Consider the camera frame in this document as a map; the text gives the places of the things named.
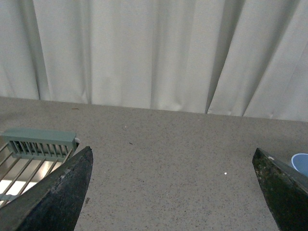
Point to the light blue plastic cup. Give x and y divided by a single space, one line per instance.
300 163

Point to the green wire dish rack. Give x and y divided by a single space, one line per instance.
28 155

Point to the white pleated curtain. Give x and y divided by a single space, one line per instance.
225 57

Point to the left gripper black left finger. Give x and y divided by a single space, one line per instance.
54 203

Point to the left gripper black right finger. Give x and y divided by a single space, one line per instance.
285 191

